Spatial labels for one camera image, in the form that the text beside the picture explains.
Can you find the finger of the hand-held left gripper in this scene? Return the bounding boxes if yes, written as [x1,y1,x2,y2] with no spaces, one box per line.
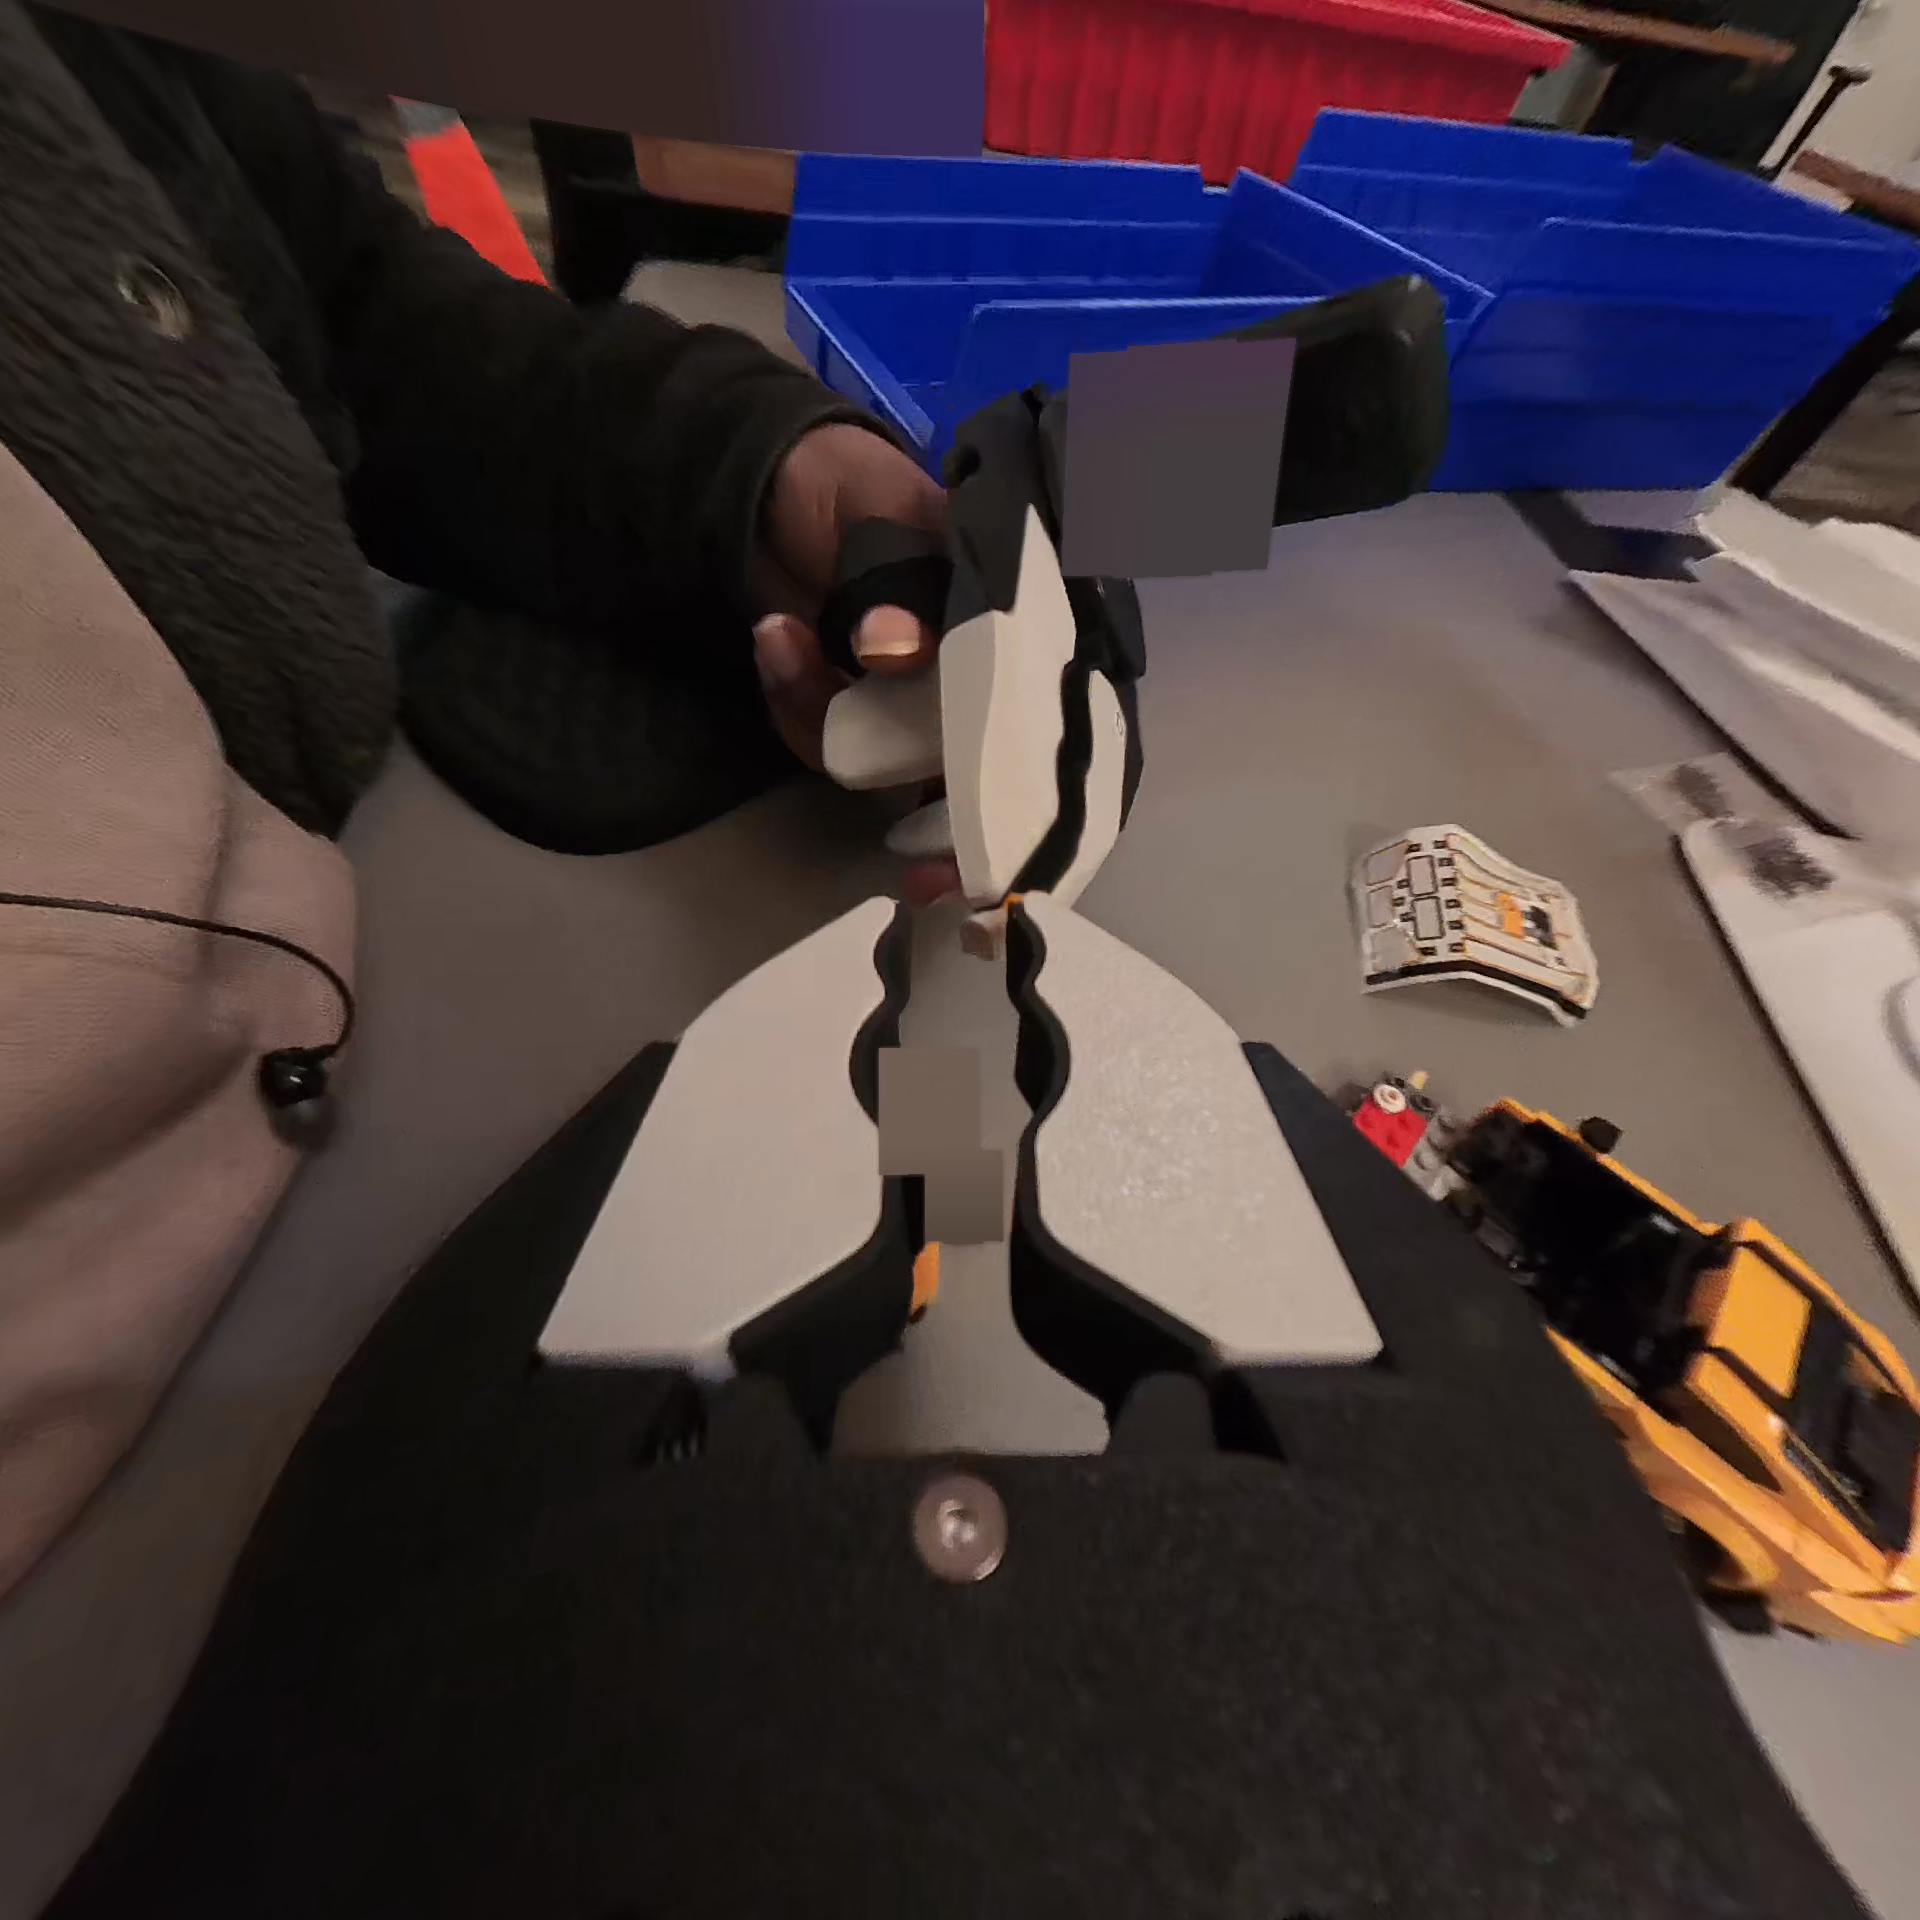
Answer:
[1034,576,1146,906]
[937,505,1080,906]

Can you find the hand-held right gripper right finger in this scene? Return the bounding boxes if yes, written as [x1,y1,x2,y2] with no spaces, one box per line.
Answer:
[1015,901,1387,1376]

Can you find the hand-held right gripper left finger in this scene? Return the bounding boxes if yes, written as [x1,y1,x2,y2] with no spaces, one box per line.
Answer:
[541,895,912,1376]

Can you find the person's left forearm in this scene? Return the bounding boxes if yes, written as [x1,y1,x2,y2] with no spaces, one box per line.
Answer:
[286,121,903,857]

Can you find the yellow lego car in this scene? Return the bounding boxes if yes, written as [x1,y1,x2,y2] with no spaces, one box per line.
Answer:
[1349,1074,1920,1648]

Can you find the person's left hand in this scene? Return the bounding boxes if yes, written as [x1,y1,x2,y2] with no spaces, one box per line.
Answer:
[745,421,955,776]

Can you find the red plastic bin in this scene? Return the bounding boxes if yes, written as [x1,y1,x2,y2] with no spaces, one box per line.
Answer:
[985,0,1574,188]

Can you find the sticker sheet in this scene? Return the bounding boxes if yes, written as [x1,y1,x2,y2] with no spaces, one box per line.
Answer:
[1349,823,1605,1030]

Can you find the white paper bags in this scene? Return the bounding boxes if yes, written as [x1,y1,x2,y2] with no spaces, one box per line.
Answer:
[1568,479,1920,840]

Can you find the clear bag of black parts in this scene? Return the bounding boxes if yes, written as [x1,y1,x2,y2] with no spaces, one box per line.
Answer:
[1610,756,1847,906]

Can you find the beige garment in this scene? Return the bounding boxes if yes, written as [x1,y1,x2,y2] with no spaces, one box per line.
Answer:
[0,437,360,1607]

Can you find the orange cone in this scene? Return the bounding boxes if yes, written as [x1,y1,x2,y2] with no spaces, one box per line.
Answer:
[397,100,551,293]

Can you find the dark fleece jacket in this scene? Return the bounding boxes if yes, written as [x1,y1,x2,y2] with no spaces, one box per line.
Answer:
[0,0,406,840]

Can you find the black wired earbud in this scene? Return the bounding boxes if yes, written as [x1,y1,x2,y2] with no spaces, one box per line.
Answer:
[0,888,360,1146]

